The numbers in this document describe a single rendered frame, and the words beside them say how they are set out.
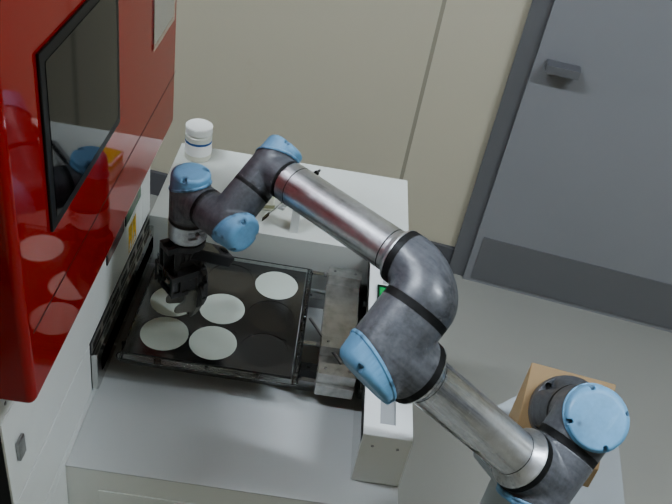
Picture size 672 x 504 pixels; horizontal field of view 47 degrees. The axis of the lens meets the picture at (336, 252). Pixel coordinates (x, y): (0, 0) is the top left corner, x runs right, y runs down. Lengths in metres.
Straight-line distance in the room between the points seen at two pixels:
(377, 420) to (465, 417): 0.25
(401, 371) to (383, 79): 2.04
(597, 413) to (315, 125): 2.09
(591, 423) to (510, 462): 0.16
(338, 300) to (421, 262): 0.65
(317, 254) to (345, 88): 1.37
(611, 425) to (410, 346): 0.43
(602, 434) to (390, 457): 0.38
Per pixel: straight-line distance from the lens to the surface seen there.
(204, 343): 1.65
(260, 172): 1.38
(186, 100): 3.38
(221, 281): 1.80
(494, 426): 1.33
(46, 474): 1.45
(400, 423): 1.49
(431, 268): 1.20
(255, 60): 3.19
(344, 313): 1.79
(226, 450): 1.57
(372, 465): 1.52
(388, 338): 1.17
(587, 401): 1.44
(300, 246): 1.86
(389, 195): 2.07
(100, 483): 1.58
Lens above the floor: 2.06
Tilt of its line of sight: 37 degrees down
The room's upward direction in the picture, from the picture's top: 11 degrees clockwise
